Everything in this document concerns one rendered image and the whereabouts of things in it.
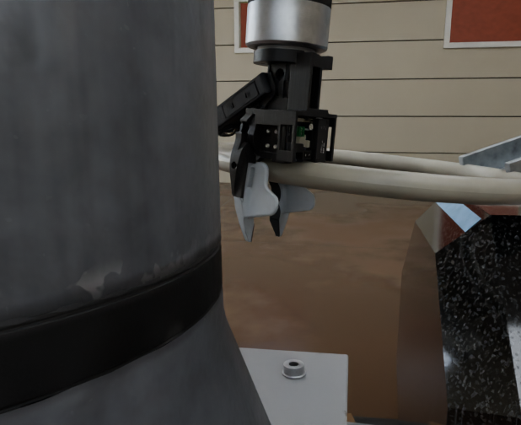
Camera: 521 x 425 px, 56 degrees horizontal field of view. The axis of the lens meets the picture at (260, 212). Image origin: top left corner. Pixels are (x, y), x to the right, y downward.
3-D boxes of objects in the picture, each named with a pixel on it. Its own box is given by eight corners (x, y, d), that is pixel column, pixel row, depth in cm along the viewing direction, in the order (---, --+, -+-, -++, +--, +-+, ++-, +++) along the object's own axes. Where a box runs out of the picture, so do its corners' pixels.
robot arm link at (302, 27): (230, 3, 52) (288, 20, 59) (228, 51, 53) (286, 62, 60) (293, -7, 46) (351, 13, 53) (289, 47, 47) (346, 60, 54)
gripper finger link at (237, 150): (232, 196, 53) (248, 116, 52) (222, 194, 54) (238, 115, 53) (260, 201, 56) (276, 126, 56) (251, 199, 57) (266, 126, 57)
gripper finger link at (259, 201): (260, 250, 51) (278, 164, 51) (222, 237, 55) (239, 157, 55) (279, 250, 53) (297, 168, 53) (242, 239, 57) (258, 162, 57)
